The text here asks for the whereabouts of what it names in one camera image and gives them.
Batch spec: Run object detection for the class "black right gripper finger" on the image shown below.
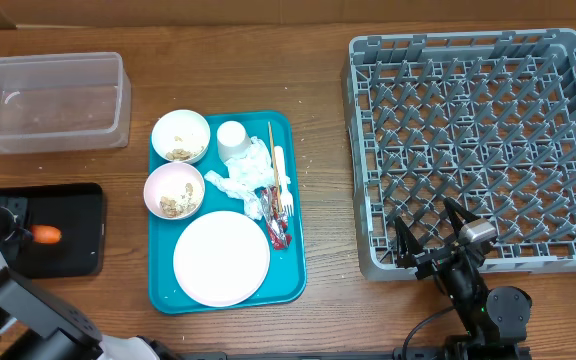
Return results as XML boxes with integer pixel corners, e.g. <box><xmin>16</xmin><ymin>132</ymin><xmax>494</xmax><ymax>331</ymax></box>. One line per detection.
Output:
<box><xmin>443</xmin><ymin>198</ymin><xmax>479</xmax><ymax>235</ymax></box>
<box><xmin>394</xmin><ymin>216</ymin><xmax>423</xmax><ymax>265</ymax></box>

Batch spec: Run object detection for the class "orange carrot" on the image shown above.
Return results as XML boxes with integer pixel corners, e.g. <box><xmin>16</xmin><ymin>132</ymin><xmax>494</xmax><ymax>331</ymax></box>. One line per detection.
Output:
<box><xmin>30</xmin><ymin>225</ymin><xmax>62</xmax><ymax>245</ymax></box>

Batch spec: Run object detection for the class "pink bowl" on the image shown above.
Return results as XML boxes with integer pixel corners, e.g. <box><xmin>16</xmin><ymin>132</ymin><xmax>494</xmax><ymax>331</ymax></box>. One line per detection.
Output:
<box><xmin>143</xmin><ymin>162</ymin><xmax>206</xmax><ymax>220</ymax></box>

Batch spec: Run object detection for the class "white bowl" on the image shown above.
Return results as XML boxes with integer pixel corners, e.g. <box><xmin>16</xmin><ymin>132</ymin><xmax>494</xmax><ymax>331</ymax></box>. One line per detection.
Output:
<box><xmin>151</xmin><ymin>110</ymin><xmax>211</xmax><ymax>164</ymax></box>

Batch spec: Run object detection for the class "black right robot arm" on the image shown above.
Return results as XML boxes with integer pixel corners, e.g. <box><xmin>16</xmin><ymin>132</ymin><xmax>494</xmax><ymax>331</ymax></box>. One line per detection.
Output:
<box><xmin>394</xmin><ymin>198</ymin><xmax>532</xmax><ymax>359</ymax></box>

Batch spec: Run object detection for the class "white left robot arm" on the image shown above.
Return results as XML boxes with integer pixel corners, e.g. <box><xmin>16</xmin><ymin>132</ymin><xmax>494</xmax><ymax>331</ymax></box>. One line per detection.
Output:
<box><xmin>0</xmin><ymin>206</ymin><xmax>180</xmax><ymax>360</ymax></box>

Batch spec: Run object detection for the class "black food waste tray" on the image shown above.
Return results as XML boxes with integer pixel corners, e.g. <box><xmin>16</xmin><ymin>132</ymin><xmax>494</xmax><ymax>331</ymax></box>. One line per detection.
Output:
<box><xmin>0</xmin><ymin>183</ymin><xmax>106</xmax><ymax>279</ymax></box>

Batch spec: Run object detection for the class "grey plastic dishwasher rack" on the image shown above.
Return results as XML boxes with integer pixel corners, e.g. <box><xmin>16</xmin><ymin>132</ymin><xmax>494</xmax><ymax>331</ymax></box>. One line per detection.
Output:
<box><xmin>341</xmin><ymin>28</ymin><xmax>576</xmax><ymax>281</ymax></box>

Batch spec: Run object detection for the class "teal plastic serving tray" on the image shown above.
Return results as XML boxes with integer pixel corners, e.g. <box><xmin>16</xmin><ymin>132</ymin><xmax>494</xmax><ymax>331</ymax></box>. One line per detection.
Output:
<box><xmin>143</xmin><ymin>110</ymin><xmax>307</xmax><ymax>315</ymax></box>

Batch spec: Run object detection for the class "white plastic fork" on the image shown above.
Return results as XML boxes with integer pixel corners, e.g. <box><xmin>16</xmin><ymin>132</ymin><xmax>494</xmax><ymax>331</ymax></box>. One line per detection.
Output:
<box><xmin>274</xmin><ymin>146</ymin><xmax>294</xmax><ymax>216</ymax></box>

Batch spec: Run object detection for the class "red snack wrapper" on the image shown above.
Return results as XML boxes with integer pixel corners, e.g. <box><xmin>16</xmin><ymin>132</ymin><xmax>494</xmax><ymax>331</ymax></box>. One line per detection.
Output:
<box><xmin>260</xmin><ymin>186</ymin><xmax>292</xmax><ymax>250</ymax></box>

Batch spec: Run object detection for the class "clear plastic bin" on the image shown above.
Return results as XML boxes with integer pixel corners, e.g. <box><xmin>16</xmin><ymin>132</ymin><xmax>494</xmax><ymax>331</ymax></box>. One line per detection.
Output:
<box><xmin>0</xmin><ymin>52</ymin><xmax>131</xmax><ymax>155</ymax></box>

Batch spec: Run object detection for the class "wooden chopstick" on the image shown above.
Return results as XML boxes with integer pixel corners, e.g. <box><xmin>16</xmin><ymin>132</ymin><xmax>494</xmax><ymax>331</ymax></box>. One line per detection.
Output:
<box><xmin>268</xmin><ymin>122</ymin><xmax>283</xmax><ymax>213</ymax></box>

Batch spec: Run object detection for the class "crumpled white tissue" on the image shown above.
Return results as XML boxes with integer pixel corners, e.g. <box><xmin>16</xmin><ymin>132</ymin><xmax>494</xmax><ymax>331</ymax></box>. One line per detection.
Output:
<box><xmin>204</xmin><ymin>136</ymin><xmax>275</xmax><ymax>220</ymax></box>

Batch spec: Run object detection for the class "large white plate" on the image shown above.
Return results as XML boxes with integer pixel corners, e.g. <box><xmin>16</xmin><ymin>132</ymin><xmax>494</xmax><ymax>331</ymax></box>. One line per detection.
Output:
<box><xmin>173</xmin><ymin>211</ymin><xmax>270</xmax><ymax>307</ymax></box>

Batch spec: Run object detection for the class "white paper cup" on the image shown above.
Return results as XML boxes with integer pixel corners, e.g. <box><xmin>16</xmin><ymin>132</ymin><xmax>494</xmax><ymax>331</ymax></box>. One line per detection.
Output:
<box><xmin>217</xmin><ymin>121</ymin><xmax>252</xmax><ymax>162</ymax></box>

